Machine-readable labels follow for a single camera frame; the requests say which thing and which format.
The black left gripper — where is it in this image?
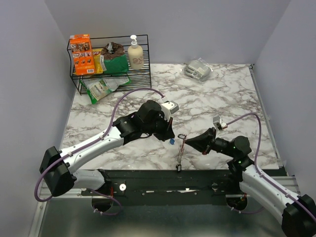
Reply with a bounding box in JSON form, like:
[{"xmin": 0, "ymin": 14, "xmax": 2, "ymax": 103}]
[{"xmin": 142, "ymin": 113, "xmax": 175, "ymax": 142}]

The clear plastic wrapped package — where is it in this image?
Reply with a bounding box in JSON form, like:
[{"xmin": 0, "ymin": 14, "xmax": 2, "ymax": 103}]
[{"xmin": 184, "ymin": 58, "xmax": 213, "ymax": 82}]

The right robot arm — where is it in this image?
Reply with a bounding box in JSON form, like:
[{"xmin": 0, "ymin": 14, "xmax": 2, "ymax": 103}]
[{"xmin": 185, "ymin": 128, "xmax": 316, "ymax": 237}]

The black wire shelf rack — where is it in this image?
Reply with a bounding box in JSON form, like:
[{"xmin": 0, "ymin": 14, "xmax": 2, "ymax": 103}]
[{"xmin": 67, "ymin": 34, "xmax": 152, "ymax": 95}]

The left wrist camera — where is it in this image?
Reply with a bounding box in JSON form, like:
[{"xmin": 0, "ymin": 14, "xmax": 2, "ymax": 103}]
[{"xmin": 161, "ymin": 101, "xmax": 179, "ymax": 117}]

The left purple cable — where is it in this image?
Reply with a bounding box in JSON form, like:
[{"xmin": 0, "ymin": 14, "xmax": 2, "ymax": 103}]
[{"xmin": 34, "ymin": 87, "xmax": 170, "ymax": 216}]

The orange product box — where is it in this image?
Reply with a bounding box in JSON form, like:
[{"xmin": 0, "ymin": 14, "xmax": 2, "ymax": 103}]
[{"xmin": 69, "ymin": 34, "xmax": 96, "ymax": 76}]

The cream pump soap bottle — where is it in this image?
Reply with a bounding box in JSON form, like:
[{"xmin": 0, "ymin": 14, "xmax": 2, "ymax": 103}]
[{"xmin": 127, "ymin": 35, "xmax": 144, "ymax": 70}]

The red handled key organizer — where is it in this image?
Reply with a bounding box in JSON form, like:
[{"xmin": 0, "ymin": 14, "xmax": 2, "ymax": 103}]
[{"xmin": 177, "ymin": 137, "xmax": 186, "ymax": 164}]

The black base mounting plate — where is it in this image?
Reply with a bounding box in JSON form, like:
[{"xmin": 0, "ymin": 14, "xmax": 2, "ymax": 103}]
[{"xmin": 80, "ymin": 170, "xmax": 250, "ymax": 212}]

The blue tagged key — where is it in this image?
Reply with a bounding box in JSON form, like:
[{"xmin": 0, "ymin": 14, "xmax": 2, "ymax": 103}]
[{"xmin": 169, "ymin": 138, "xmax": 175, "ymax": 145}]

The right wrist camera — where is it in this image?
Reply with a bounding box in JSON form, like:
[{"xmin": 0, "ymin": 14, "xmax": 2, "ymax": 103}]
[{"xmin": 213, "ymin": 116, "xmax": 228, "ymax": 131}]

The yellow snack bag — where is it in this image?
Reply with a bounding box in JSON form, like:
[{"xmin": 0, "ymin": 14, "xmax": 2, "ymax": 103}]
[{"xmin": 92, "ymin": 48, "xmax": 103, "ymax": 74}]

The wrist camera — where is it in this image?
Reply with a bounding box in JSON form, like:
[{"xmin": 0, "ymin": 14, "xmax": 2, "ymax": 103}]
[
  {"xmin": 161, "ymin": 101, "xmax": 179, "ymax": 117},
  {"xmin": 213, "ymin": 116, "xmax": 228, "ymax": 131}
]

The green white snack bag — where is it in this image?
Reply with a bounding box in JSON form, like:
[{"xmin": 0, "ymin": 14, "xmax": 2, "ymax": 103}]
[{"xmin": 80, "ymin": 75, "xmax": 131, "ymax": 104}]

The green brown bag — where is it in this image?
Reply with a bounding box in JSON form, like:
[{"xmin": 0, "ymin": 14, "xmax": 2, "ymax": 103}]
[{"xmin": 100, "ymin": 42, "xmax": 129, "ymax": 74}]

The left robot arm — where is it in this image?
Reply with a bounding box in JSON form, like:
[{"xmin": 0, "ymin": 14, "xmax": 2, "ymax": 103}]
[{"xmin": 39, "ymin": 100, "xmax": 179, "ymax": 197}]

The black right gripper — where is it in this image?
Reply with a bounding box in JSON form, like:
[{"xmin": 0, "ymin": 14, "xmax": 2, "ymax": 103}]
[{"xmin": 185, "ymin": 126, "xmax": 236, "ymax": 158}]

